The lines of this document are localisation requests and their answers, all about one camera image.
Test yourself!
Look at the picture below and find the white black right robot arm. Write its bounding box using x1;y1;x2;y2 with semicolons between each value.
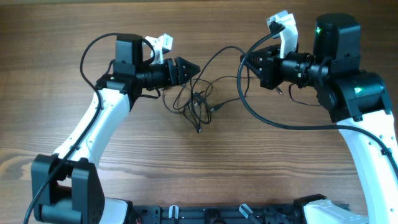
239;11;397;223

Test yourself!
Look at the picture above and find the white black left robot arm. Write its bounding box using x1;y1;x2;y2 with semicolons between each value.
24;33;200;223

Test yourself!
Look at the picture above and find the black USB-C cable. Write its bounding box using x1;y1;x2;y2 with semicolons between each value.
172;45;284;118

